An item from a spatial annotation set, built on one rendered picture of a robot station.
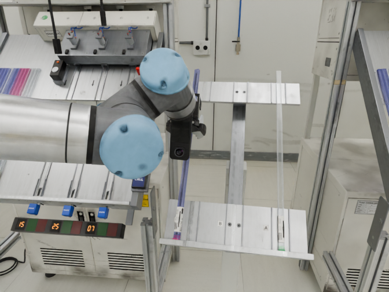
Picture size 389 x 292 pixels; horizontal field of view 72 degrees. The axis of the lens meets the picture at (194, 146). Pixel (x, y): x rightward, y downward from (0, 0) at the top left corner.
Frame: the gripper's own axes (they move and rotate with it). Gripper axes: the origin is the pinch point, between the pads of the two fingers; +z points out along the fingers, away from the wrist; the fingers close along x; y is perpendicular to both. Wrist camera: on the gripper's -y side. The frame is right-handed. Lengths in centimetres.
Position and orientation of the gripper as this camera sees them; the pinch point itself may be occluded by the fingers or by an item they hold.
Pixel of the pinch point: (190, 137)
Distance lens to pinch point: 76.1
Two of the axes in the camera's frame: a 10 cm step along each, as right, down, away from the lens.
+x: -9.9, -0.6, 1.4
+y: 0.9, -9.7, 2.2
